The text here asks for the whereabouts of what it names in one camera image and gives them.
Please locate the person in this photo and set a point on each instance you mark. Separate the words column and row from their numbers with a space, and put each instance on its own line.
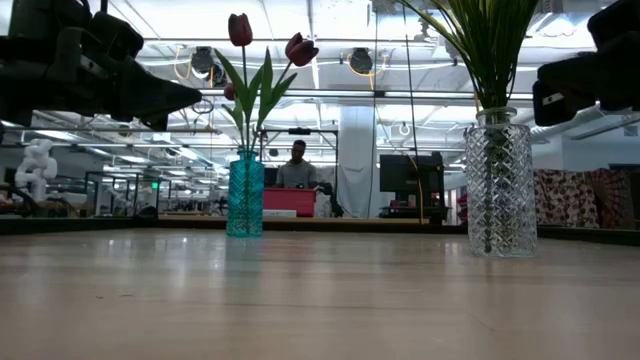
column 296, row 172

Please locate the red plastic bin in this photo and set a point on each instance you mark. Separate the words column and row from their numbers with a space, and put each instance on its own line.
column 290, row 202

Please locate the black framed enclosure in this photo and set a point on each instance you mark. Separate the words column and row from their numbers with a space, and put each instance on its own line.
column 135, row 173

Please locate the blue glass vase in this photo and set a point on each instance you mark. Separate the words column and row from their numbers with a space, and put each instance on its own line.
column 245, row 195

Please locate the clear glass vase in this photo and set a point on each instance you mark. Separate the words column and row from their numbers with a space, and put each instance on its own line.
column 500, row 190

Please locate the black background robot arm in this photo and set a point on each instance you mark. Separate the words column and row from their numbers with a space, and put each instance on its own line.
column 330, row 197

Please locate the red patterned cloth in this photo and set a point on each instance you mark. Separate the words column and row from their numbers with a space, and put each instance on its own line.
column 565, row 195

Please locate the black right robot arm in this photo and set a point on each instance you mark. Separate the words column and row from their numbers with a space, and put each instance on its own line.
column 617, row 22

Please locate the black aluminium table frame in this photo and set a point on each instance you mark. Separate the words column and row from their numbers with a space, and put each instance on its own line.
column 50, row 225

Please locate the black metal rig frame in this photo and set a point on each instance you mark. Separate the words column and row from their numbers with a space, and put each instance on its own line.
column 310, row 131

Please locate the black monitor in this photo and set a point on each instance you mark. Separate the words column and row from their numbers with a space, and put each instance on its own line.
column 400, row 172

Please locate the white flat box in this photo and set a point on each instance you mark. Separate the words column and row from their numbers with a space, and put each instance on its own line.
column 282, row 213

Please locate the red artificial tulip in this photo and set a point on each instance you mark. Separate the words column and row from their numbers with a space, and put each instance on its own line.
column 240, row 30
column 301, row 50
column 229, row 91

